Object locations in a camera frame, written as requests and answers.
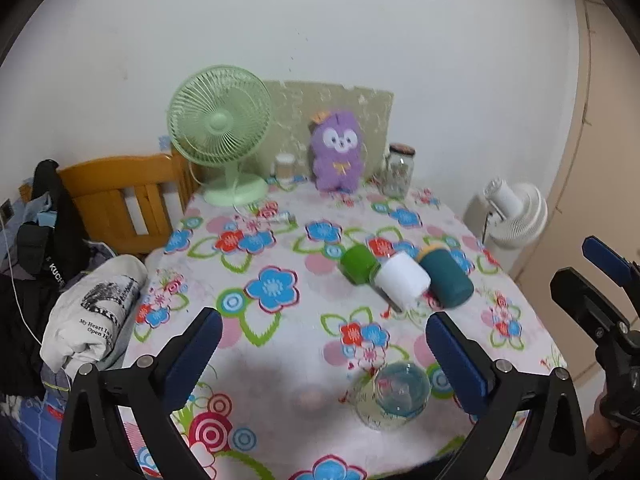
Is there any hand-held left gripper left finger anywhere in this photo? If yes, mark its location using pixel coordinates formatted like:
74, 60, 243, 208
57, 307, 223, 480

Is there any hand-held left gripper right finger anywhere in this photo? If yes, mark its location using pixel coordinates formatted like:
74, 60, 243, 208
425, 311, 591, 480

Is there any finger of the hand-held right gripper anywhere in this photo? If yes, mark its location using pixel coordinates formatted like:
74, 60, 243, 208
550, 267, 632, 347
582, 235, 640, 287

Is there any clear glass cup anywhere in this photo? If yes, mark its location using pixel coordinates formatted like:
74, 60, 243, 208
354, 361, 432, 432

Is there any teal cup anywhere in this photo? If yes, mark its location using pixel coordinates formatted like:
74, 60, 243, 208
418, 246, 475, 309

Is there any white cup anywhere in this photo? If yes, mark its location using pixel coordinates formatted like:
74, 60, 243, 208
375, 252, 432, 310

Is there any green cup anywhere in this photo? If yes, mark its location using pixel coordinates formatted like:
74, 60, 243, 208
339, 245, 378, 287

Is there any person's right hand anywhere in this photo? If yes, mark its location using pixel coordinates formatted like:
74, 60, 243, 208
584, 392, 622, 457

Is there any beige door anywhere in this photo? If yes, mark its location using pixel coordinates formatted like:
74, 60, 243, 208
506, 0, 640, 396

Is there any white fan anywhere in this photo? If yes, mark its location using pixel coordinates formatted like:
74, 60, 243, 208
463, 177, 549, 251

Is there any floral tablecloth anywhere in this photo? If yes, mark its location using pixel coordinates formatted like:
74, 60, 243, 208
120, 176, 571, 480

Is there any white printed t-shirt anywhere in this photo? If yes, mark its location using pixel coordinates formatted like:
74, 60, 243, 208
40, 255, 149, 378

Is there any blue checked bed sheet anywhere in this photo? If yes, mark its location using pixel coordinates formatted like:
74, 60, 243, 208
0, 360, 76, 480

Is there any wooden bed headboard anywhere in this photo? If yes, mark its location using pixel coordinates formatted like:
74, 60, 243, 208
56, 146, 202, 256

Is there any black clothing pile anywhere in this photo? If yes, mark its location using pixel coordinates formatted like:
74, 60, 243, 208
16, 159, 91, 293

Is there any glass jar with brown lid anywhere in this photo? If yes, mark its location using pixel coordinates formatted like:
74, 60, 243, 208
382, 143, 417, 199

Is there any small white jar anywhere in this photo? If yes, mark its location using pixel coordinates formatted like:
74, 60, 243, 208
274, 153, 297, 184

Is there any green desk fan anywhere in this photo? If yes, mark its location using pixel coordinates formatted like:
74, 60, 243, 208
166, 65, 274, 207

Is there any purple plush toy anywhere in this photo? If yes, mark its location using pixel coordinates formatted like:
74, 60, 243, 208
309, 111, 366, 193

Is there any beige board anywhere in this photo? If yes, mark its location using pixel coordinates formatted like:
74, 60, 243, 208
254, 79, 394, 183

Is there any white cable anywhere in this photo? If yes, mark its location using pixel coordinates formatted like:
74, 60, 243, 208
0, 225, 43, 347

